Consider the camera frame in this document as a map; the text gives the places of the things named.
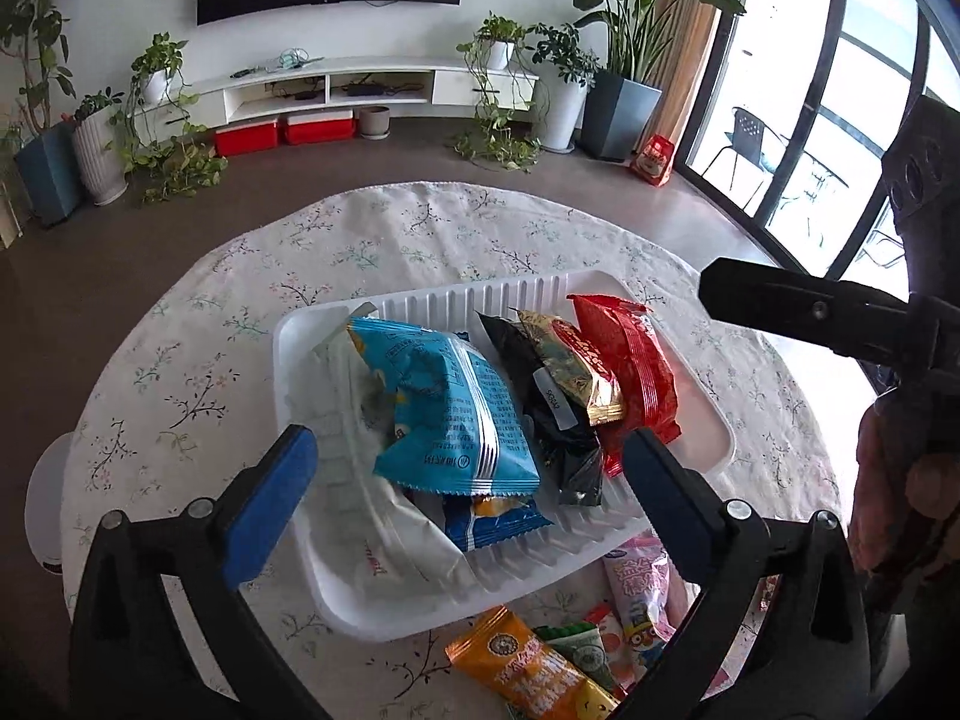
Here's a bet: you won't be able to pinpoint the black framed glass door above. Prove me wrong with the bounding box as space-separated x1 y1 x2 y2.
675 0 938 286

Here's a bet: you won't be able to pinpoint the red snack packet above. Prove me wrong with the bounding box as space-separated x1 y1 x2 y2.
566 292 682 477

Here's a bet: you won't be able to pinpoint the pink snack packet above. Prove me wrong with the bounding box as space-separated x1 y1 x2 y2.
602 531 702 683

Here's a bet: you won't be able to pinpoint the white television cabinet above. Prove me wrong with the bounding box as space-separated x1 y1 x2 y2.
131 56 541 137

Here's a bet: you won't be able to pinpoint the person's right hand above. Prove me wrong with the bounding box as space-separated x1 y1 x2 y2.
847 388 960 608

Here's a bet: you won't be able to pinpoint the plant in white ribbed pot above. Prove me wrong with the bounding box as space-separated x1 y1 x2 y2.
71 90 130 205

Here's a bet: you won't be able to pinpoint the broad-leaf plant in grey-blue pot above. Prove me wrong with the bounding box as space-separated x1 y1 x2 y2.
562 0 747 162

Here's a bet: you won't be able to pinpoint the red storage box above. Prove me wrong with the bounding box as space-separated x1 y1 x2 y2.
283 111 355 145
214 120 282 157

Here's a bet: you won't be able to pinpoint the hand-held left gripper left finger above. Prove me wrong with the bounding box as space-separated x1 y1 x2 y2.
67 424 331 720

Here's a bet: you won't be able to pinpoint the white ribbed plastic tray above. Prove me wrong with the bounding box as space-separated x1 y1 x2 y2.
271 268 736 642

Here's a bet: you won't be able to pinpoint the gold patterned snack packet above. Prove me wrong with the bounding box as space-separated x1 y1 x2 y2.
517 307 626 427

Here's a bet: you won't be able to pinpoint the leafy tree in blue pot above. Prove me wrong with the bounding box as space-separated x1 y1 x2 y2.
0 0 83 227

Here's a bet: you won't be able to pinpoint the blue and yellow snack packet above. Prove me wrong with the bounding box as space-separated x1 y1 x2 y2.
442 491 554 552

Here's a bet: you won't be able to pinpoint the plant in tall white pot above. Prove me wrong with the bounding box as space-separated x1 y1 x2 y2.
529 22 601 152

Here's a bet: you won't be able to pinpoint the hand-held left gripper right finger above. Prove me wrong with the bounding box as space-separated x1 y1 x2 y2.
621 427 871 720

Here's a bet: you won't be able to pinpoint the red gift bag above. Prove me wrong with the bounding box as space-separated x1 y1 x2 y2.
630 135 676 187

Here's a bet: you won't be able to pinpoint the large white snack bag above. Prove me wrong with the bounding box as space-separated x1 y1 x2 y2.
304 304 481 601

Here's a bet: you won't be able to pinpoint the trailing pothos in white pot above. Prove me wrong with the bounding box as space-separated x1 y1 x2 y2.
112 34 230 203
450 13 545 172

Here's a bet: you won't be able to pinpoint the black outdoor chair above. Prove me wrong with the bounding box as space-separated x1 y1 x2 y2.
705 106 788 188

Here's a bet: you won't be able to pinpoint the orange snack packet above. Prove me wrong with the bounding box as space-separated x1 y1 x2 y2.
445 606 620 720

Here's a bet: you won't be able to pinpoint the small green snack packet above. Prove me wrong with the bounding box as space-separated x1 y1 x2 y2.
534 624 623 691

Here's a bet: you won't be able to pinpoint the white round stool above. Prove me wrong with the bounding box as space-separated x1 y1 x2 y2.
24 435 72 578

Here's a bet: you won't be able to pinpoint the black snack packet white label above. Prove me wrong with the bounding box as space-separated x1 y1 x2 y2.
476 310 605 507

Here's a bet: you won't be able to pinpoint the beige curtain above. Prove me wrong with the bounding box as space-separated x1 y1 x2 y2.
649 0 740 158

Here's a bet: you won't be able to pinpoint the light blue snack bag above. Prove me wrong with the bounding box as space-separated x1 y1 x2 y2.
346 317 542 500

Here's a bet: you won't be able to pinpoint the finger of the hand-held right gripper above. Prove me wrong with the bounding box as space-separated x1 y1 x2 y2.
697 257 940 376

